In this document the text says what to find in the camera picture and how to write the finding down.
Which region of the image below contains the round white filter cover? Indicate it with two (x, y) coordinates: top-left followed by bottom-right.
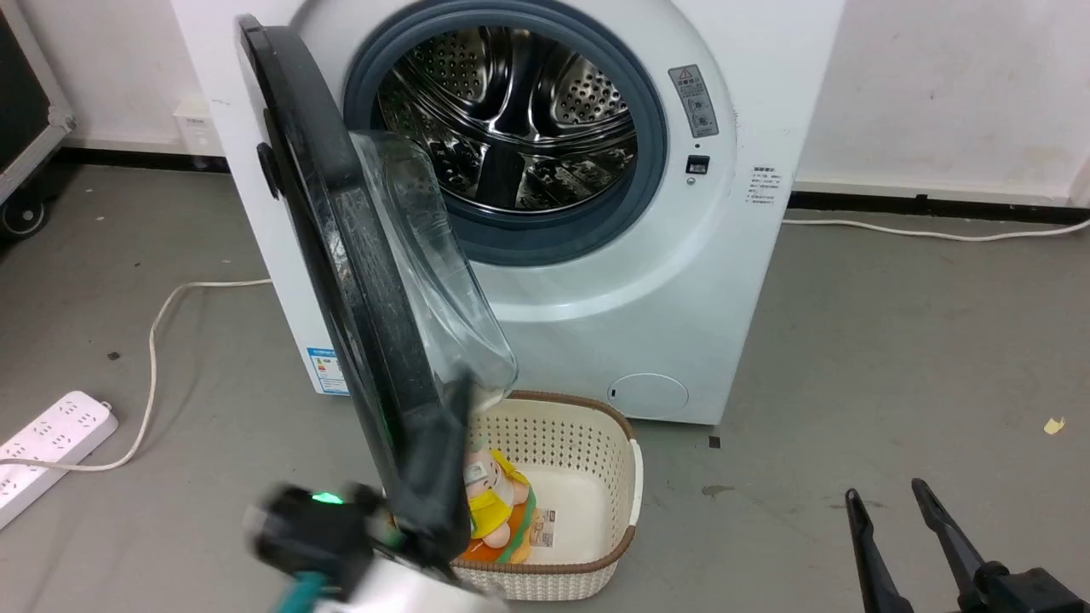
(608, 373), (690, 421)

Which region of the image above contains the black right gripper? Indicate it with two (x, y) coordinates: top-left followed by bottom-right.
(845, 478), (1090, 613)

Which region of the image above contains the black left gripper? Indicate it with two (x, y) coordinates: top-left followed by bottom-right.
(245, 373), (478, 601)

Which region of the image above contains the black flight case with wheel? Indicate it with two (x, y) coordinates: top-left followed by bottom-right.
(0, 0), (77, 240)

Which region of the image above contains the white cable along wall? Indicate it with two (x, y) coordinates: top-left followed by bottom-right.
(782, 217), (1090, 243)

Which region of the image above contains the white text label sticker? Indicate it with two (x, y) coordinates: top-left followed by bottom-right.
(746, 164), (782, 208)

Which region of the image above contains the grey warning sticker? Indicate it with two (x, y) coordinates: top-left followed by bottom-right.
(668, 65), (720, 140)

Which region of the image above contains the white power strip cable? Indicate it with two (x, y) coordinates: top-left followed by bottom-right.
(0, 278), (273, 473)

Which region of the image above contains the yellow orange plush doll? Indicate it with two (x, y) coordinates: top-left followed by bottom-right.
(456, 447), (539, 565)

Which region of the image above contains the white wall outlet box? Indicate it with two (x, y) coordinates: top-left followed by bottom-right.
(173, 95), (225, 159)

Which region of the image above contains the black glass washing machine door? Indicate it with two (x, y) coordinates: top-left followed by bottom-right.
(237, 14), (519, 533)

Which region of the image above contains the grey rubber door gasket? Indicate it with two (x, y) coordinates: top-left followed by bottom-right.
(343, 0), (669, 268)

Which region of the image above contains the steel perforated washer drum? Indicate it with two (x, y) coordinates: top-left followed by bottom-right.
(375, 26), (640, 215)

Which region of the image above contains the white power strip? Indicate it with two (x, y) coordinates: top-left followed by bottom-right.
(0, 391), (120, 530)

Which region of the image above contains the cream laundry basket brown rim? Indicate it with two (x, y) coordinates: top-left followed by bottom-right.
(383, 390), (644, 602)

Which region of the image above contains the white front-load washing machine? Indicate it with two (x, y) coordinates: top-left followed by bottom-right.
(170, 0), (846, 427)

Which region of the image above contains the blue energy label sticker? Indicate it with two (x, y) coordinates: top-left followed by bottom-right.
(307, 347), (351, 397)

